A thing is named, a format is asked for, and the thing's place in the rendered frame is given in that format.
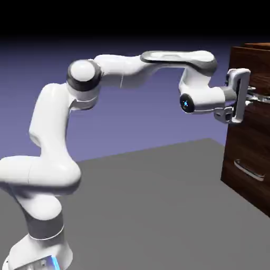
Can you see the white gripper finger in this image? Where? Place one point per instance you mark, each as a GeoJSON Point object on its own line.
{"type": "Point", "coordinates": [252, 88]}
{"type": "Point", "coordinates": [249, 103]}

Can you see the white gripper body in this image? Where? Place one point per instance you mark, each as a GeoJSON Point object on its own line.
{"type": "Point", "coordinates": [243, 84]}

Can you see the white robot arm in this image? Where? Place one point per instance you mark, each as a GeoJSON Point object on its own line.
{"type": "Point", "coordinates": [52, 126]}

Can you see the dark wood drawer front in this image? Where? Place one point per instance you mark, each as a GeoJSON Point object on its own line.
{"type": "Point", "coordinates": [240, 147]}
{"type": "Point", "coordinates": [259, 69]}

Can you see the dark wood cabinet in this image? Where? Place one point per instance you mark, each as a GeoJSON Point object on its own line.
{"type": "Point", "coordinates": [242, 143]}

